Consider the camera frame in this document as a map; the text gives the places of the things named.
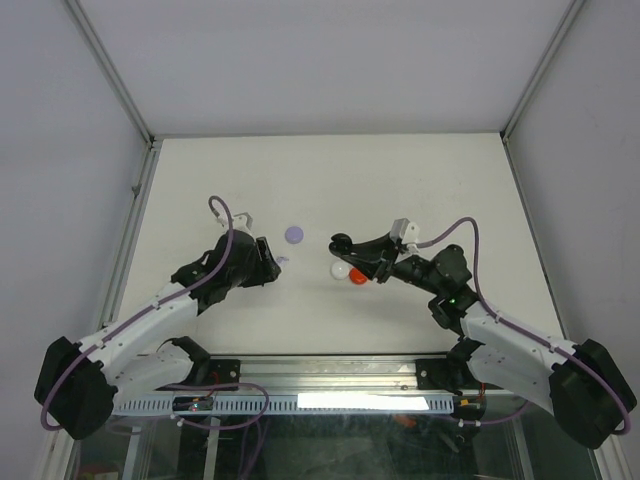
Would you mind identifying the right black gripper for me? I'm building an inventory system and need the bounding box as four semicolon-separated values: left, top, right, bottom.
341;231;443;297

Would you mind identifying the orange earbud charging case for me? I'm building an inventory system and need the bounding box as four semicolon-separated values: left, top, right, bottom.
349;268;369;285

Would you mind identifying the black earbud charging case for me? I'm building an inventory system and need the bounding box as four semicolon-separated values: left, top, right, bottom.
329;233;353;258

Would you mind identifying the white earbud charging case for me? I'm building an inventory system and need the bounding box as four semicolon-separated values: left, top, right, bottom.
330;261;351;280

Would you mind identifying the purple earbud charging case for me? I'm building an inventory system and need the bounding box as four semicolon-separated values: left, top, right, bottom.
284;226;304;245

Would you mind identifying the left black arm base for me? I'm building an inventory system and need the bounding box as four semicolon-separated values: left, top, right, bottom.
158;357;241;392

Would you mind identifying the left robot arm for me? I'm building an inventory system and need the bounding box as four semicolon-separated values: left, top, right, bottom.
34;229;281;440

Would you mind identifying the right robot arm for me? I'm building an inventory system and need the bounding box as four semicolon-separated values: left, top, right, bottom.
329;233;637;449

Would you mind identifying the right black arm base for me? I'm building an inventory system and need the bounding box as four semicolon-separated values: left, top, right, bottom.
414;357;481;396

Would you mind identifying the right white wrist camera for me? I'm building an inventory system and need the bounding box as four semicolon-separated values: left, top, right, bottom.
389;218;420;254

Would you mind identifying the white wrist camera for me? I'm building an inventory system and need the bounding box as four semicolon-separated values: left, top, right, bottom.
389;218;420;254
231;212;253;235

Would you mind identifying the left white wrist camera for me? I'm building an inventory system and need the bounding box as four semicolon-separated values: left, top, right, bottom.
231;212;253;235

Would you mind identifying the purple cable under rail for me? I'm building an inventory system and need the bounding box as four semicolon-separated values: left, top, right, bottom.
107;377;271;480

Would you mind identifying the aluminium mounting rail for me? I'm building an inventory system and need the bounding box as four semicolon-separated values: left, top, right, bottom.
212;353;455;396

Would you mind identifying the white slotted cable duct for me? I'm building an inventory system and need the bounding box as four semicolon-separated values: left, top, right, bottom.
114;393;454;417

